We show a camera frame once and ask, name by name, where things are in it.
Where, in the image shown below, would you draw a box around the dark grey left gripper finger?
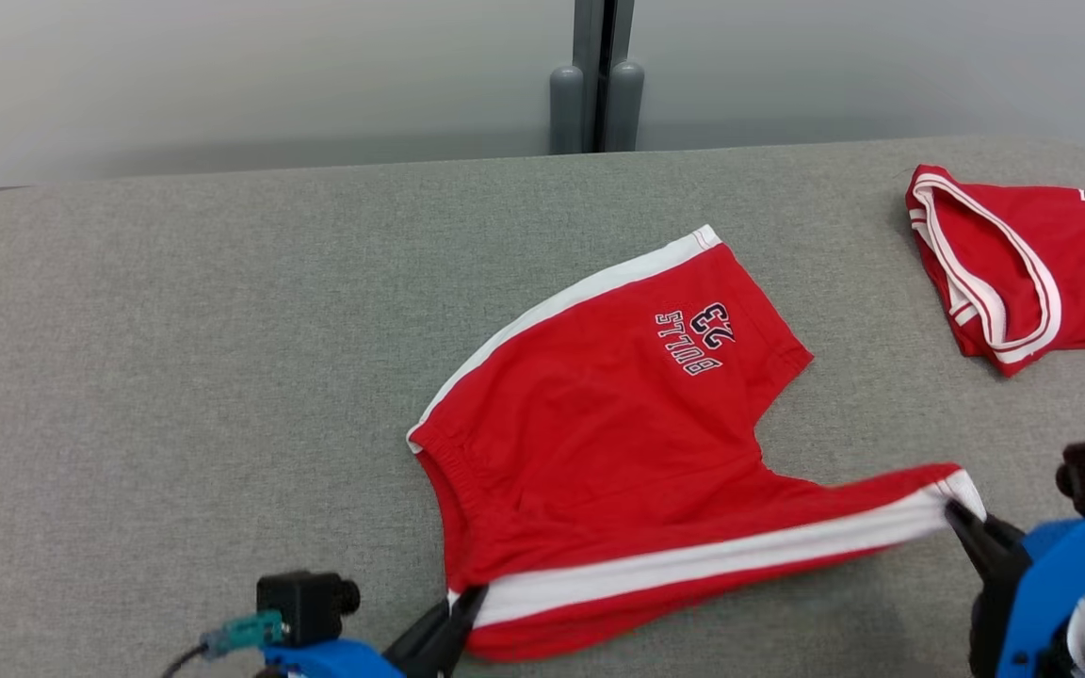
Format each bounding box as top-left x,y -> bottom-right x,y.
381,602 -> 455,678
429,584 -> 490,678

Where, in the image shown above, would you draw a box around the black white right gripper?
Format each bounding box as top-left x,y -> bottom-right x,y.
945,500 -> 1029,678

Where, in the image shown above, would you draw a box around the red Bulls basketball shorts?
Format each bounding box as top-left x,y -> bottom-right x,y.
406,223 -> 987,663

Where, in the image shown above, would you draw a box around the red Bulls basketball jersey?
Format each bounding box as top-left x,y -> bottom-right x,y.
904,164 -> 1085,379

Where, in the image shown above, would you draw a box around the teal left camera connector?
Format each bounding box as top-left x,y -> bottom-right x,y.
200,611 -> 285,661

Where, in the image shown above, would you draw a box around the black left camera cable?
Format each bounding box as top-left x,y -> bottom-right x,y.
160,643 -> 215,678

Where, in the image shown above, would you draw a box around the grey partition post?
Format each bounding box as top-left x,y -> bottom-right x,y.
549,0 -> 606,155
603,0 -> 646,153

